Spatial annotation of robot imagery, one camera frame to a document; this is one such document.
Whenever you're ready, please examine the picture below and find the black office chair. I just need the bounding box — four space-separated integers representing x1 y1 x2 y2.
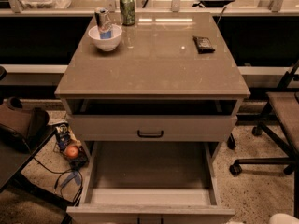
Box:
229 61 299 218

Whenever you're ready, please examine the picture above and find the black side table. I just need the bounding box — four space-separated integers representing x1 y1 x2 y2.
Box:
0 124 57 191

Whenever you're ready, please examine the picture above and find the silver blue can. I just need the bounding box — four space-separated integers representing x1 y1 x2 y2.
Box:
94 7 112 39

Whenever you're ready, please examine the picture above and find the green soda can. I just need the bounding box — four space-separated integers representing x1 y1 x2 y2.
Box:
120 0 135 26

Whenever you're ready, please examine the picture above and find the grey upper drawer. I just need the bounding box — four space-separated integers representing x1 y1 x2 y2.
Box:
67 115 237 142

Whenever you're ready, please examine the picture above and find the red apple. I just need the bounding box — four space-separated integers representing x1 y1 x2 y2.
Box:
64 146 79 159

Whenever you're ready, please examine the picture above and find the blue snack bag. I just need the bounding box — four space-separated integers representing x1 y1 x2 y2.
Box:
55 123 71 151

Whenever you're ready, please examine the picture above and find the black snack packet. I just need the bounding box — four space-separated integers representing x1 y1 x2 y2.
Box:
193 36 215 54

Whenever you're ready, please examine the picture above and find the white ceramic bowl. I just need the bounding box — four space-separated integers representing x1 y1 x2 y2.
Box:
88 24 122 51

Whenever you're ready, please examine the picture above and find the black floor cable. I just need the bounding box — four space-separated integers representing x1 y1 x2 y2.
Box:
31 155 84 203

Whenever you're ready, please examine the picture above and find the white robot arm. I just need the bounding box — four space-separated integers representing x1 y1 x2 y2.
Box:
268 213 299 224

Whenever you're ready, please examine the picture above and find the brown bag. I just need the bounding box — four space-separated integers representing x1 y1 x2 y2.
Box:
0 97 50 153

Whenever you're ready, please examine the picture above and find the grey drawer cabinet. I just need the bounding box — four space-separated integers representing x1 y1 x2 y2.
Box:
55 12 249 156

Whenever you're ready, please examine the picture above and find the grey open lower drawer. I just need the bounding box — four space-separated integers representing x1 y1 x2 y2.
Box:
67 142 235 224

